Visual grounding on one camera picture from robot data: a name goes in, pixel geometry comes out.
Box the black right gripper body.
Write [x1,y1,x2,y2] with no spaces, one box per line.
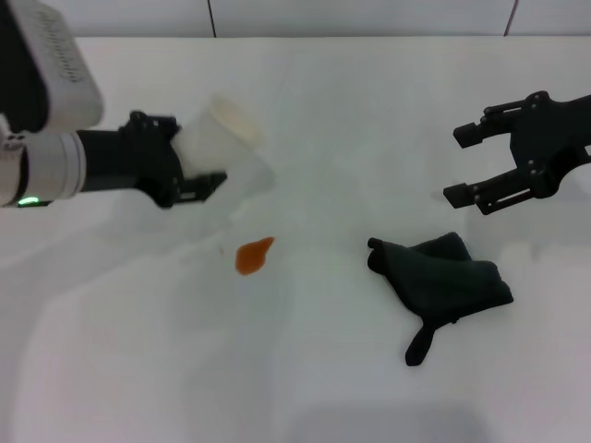
[509,93,591,196]

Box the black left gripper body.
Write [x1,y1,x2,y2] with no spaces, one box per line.
[76,128,183,210]

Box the white paper cup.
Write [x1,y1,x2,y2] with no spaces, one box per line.
[177,93,278,198]

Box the dark blue rag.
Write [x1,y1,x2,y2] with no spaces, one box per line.
[367,232,515,367]

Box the brown water stain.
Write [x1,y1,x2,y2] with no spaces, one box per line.
[235,235,277,277]

